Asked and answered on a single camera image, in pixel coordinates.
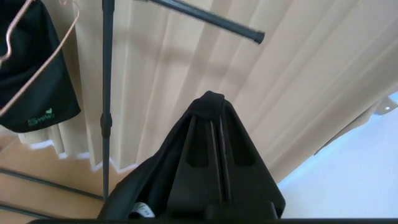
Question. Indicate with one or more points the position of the black garment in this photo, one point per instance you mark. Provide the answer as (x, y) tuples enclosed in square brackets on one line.
[(37, 93), (149, 186)]

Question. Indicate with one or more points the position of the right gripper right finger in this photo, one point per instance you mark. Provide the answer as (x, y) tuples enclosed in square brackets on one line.
[(252, 186)]

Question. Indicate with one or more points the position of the pink clothes hanger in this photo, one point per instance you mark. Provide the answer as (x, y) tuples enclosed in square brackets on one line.
[(31, 78)]

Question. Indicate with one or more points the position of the white wall hook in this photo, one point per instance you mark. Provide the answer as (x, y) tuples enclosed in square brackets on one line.
[(387, 107)]

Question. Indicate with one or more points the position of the black clothes rack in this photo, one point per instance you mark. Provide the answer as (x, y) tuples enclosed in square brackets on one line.
[(107, 62)]

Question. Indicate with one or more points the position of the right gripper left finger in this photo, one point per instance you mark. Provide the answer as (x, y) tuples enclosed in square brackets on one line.
[(189, 186)]

